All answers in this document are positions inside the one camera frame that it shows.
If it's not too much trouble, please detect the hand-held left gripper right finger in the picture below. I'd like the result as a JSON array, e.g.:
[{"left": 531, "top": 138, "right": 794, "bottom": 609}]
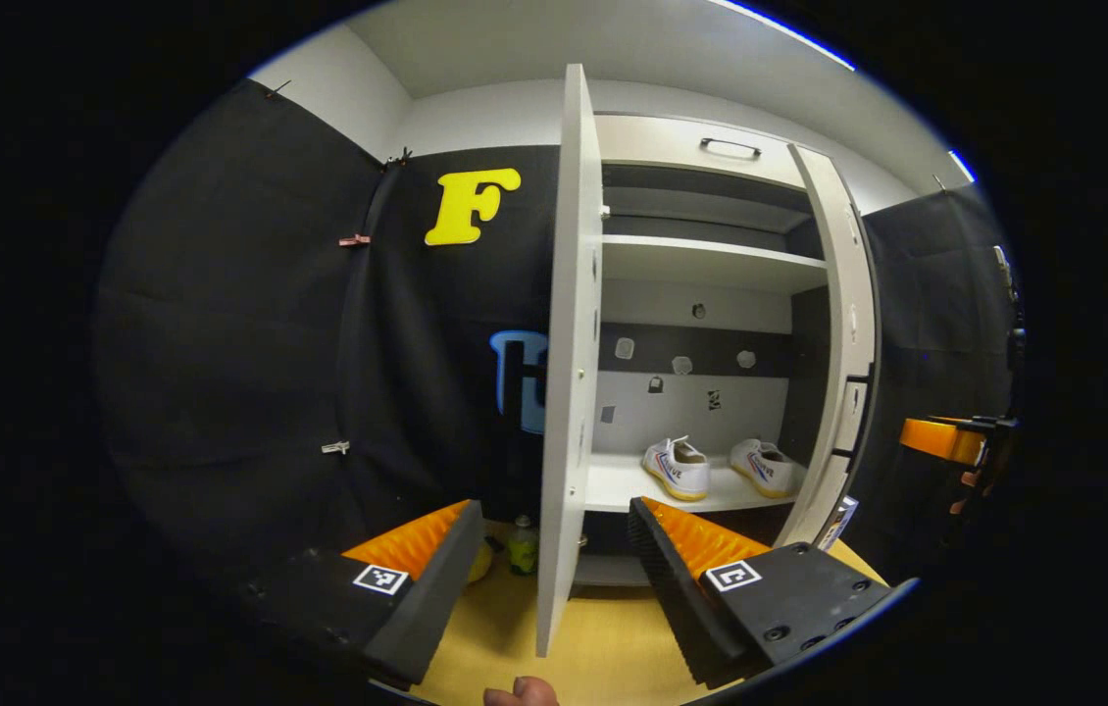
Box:
[{"left": 627, "top": 496, "right": 918, "bottom": 690}]

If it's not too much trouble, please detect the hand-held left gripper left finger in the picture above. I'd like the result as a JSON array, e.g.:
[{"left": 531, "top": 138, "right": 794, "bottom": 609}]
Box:
[{"left": 245, "top": 499, "right": 486, "bottom": 689}]

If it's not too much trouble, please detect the white canvas shoe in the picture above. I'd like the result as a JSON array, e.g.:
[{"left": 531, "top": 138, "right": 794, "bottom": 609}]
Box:
[
  {"left": 729, "top": 438, "right": 797, "bottom": 499},
  {"left": 641, "top": 436, "right": 712, "bottom": 502}
]

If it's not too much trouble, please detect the white shoe cabinet door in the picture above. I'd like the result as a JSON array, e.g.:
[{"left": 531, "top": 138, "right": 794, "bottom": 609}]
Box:
[
  {"left": 535, "top": 64, "right": 606, "bottom": 658},
  {"left": 775, "top": 144, "right": 881, "bottom": 550}
]

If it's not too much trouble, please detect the white shoe cabinet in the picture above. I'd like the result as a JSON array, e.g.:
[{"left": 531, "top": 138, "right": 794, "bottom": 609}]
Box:
[{"left": 593, "top": 113, "right": 874, "bottom": 589}]

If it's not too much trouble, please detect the white cabinet shelf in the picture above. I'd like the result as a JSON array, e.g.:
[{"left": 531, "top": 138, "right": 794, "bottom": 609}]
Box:
[
  {"left": 601, "top": 235, "right": 828, "bottom": 295},
  {"left": 581, "top": 453, "right": 810, "bottom": 514}
]

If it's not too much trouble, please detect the white cabinet drawer front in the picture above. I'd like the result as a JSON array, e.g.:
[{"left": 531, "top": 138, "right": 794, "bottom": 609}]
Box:
[{"left": 595, "top": 115, "right": 807, "bottom": 189}]

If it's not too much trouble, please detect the green bottle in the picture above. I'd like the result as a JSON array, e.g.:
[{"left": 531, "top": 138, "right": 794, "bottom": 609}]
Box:
[{"left": 507, "top": 515, "right": 540, "bottom": 577}]

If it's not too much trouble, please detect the small printed box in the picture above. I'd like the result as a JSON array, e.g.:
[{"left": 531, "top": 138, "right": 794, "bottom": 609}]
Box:
[{"left": 817, "top": 495, "right": 859, "bottom": 552}]

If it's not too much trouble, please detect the black backdrop cloth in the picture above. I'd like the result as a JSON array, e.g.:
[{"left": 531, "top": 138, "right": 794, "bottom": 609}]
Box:
[
  {"left": 848, "top": 184, "right": 1026, "bottom": 589},
  {"left": 93, "top": 78, "right": 565, "bottom": 589}
]

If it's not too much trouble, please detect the long ceiling light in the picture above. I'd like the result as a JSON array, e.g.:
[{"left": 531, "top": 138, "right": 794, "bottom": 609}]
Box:
[{"left": 711, "top": 0, "right": 857, "bottom": 72}]

